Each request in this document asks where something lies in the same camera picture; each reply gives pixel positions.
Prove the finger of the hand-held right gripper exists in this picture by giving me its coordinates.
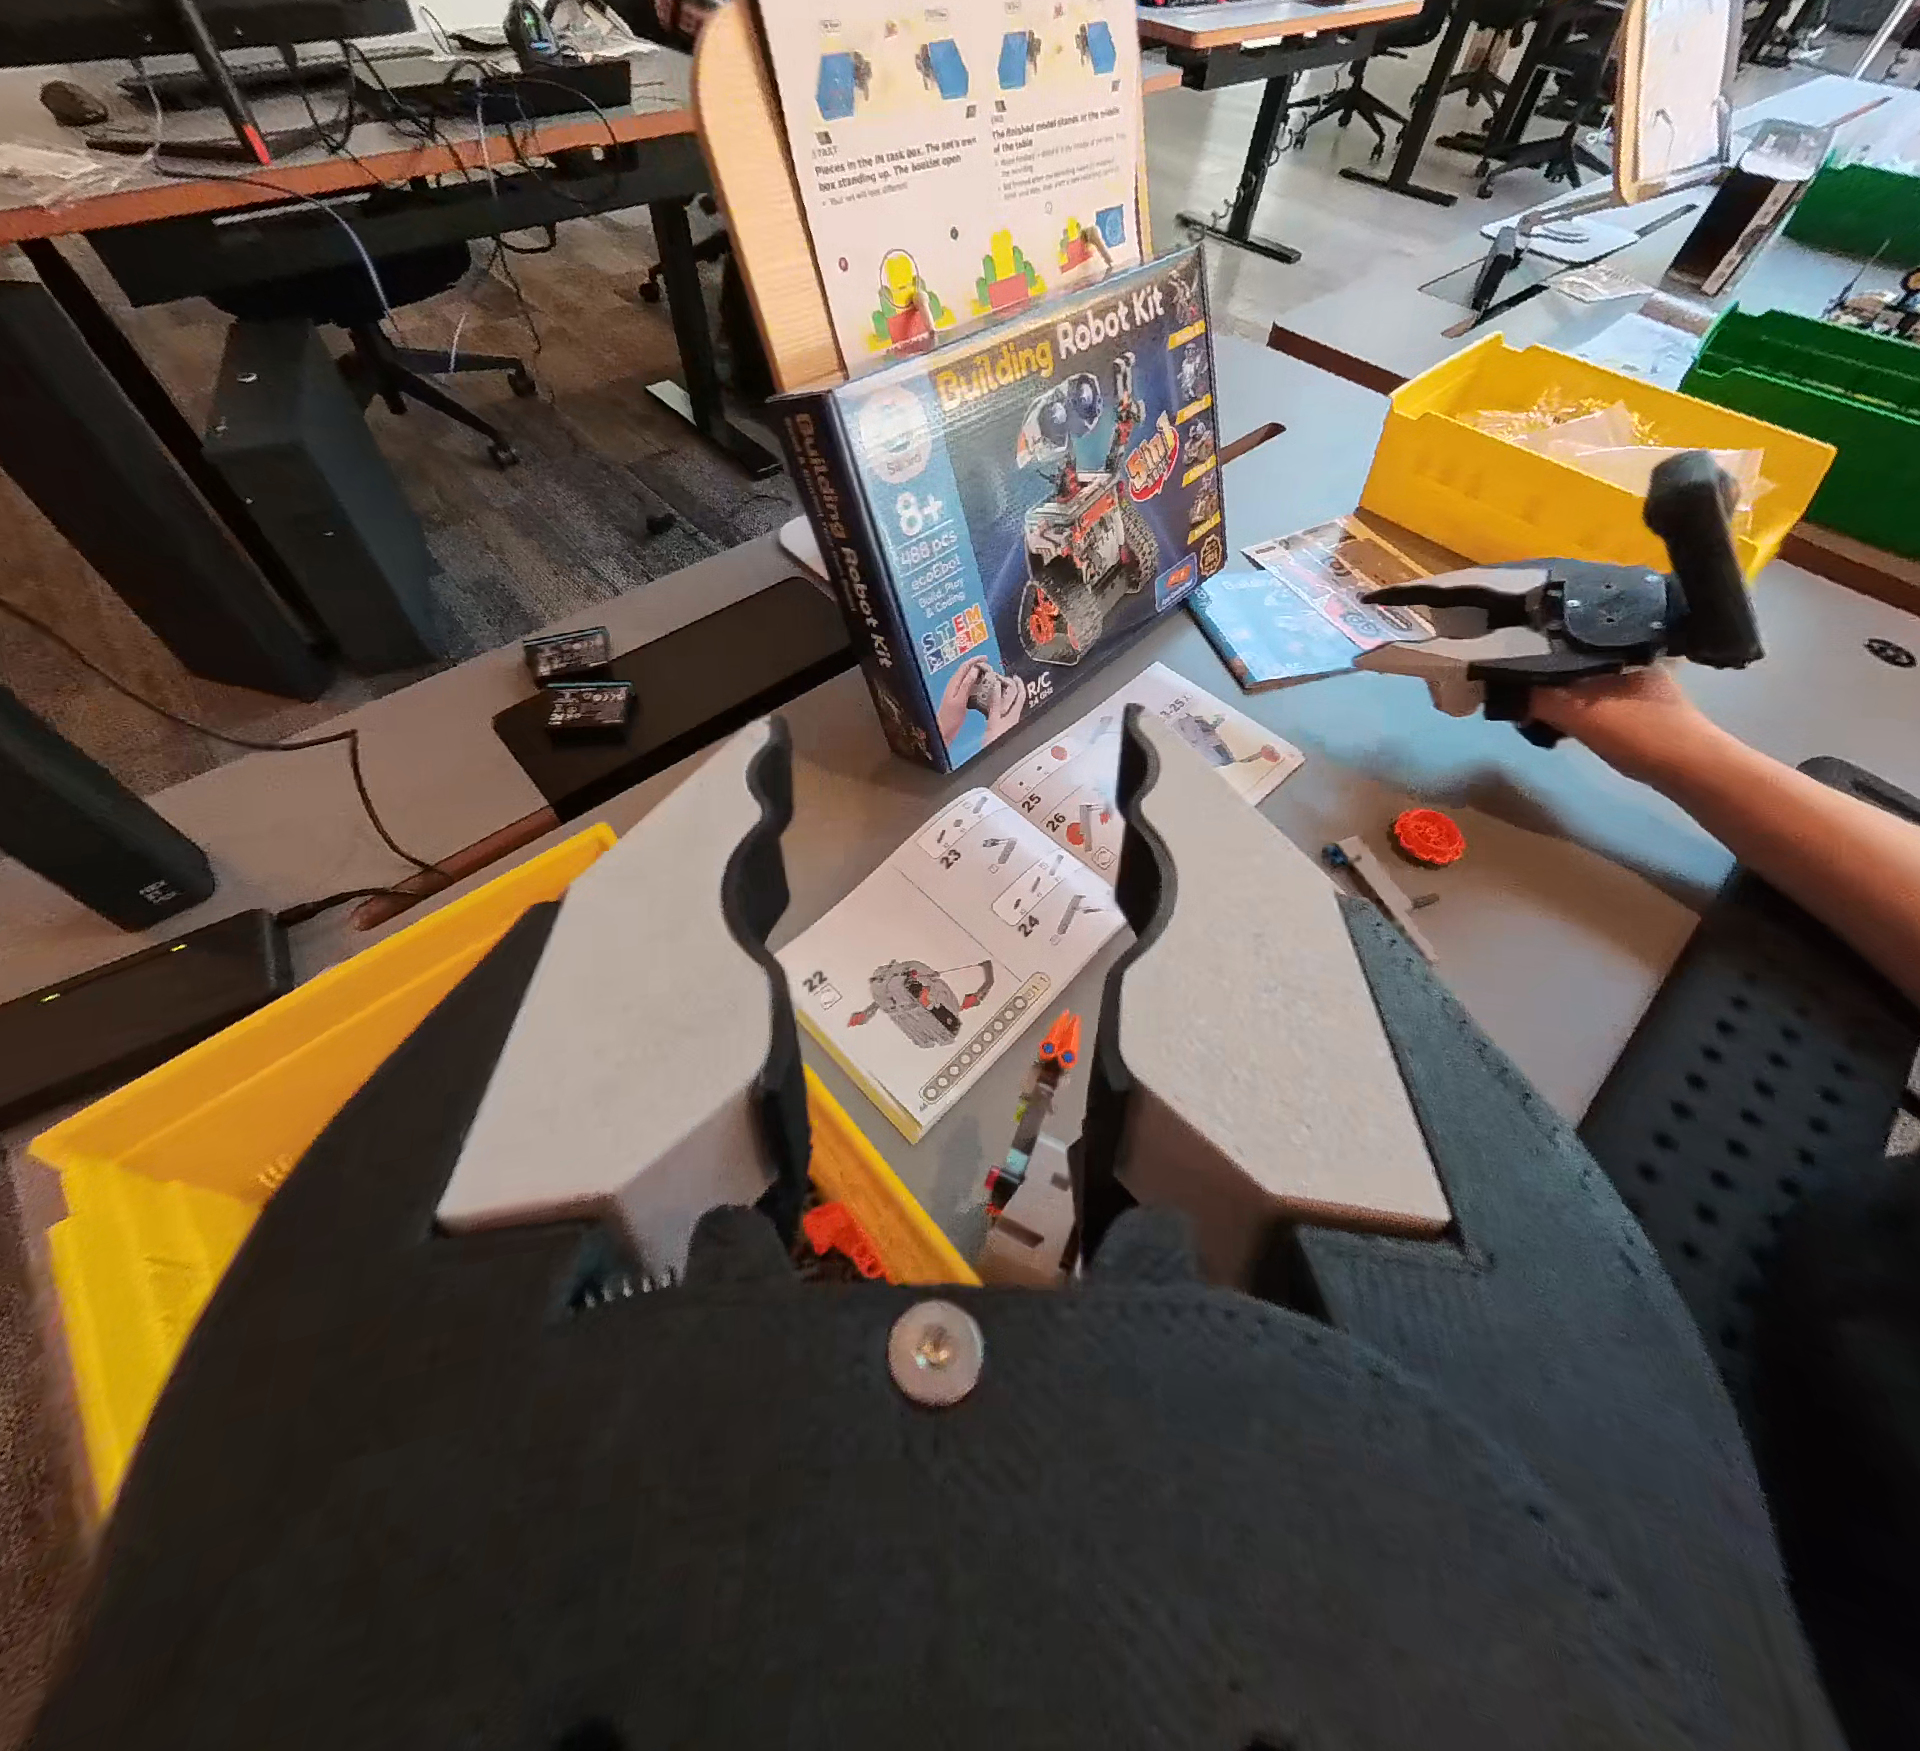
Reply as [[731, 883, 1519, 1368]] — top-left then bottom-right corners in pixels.
[[1352, 625, 1508, 720], [1358, 562, 1525, 650]]

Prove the green plastic bin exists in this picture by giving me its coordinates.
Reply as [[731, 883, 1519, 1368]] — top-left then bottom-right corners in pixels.
[[1680, 303, 1920, 562], [1783, 157, 1920, 270]]

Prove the brown-edged office desk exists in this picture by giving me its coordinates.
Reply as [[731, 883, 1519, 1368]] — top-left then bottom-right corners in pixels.
[[0, 57, 782, 479]]

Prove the blue robot kit box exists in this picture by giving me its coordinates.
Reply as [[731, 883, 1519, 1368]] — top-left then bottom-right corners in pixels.
[[769, 243, 1224, 775]]

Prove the black flat device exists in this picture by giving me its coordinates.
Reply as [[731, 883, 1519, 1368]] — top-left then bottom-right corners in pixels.
[[353, 57, 631, 122]]

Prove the black red camera stand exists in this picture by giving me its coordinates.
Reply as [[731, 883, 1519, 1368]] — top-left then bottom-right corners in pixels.
[[97, 0, 278, 166]]

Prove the partly built robot model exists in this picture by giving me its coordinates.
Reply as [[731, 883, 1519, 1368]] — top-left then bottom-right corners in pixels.
[[981, 1008, 1085, 1292]]

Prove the black mesh office chair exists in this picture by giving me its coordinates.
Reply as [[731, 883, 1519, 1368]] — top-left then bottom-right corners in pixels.
[[1575, 759, 1920, 1334]]

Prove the grey beam assembly with axle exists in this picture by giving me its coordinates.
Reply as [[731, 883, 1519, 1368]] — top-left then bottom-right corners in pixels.
[[1318, 834, 1443, 965]]

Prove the blue closed instruction booklet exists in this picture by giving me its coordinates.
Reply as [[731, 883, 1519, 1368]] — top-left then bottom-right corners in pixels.
[[1191, 562, 1398, 691]]

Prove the robot sticker sheet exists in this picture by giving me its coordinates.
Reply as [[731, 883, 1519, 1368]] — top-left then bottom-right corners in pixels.
[[1242, 518, 1441, 614]]

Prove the brown open box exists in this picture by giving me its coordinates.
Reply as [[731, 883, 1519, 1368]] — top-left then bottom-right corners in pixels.
[[1665, 99, 1895, 293]]

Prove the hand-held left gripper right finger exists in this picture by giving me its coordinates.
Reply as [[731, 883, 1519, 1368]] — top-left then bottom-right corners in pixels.
[[1077, 705, 1453, 1286]]

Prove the black power supply box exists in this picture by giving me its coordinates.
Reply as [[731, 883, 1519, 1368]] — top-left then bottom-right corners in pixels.
[[0, 907, 296, 1129]]

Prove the grey desk with brown edge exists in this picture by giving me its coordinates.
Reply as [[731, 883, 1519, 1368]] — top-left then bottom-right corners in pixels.
[[1272, 79, 1920, 396]]

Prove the person's right forearm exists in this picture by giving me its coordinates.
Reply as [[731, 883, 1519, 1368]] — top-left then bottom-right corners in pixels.
[[1650, 677, 1920, 1006]]

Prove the yellow plastic bin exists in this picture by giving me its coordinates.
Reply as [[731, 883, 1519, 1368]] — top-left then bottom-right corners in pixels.
[[30, 822, 980, 1519], [1358, 331, 1835, 579]]

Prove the wooden board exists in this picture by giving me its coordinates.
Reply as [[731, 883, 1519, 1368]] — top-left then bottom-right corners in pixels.
[[693, 0, 848, 396]]

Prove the clear plastic bag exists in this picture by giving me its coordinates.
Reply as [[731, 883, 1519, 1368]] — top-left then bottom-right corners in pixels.
[[1453, 384, 1761, 493]]

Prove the cardboard stand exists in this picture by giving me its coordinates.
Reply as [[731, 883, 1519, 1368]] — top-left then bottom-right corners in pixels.
[[1611, 0, 1748, 205]]

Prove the person's right hand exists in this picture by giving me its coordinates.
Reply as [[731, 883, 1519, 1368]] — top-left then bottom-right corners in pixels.
[[1526, 664, 1712, 778]]

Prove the black keyboard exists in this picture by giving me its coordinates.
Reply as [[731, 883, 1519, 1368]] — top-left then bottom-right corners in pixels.
[[117, 40, 438, 106]]

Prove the open white instruction booklet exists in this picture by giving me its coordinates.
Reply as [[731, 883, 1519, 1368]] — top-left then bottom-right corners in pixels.
[[775, 664, 1304, 1146]]

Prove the white instruction poster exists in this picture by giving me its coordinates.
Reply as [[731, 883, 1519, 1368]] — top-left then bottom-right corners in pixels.
[[705, 0, 1153, 362]]

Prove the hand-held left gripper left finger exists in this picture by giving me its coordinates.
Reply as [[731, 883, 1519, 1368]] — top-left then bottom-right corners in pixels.
[[435, 717, 819, 1281]]

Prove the black swivel chair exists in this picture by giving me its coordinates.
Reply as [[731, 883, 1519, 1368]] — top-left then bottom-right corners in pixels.
[[210, 237, 539, 471]]

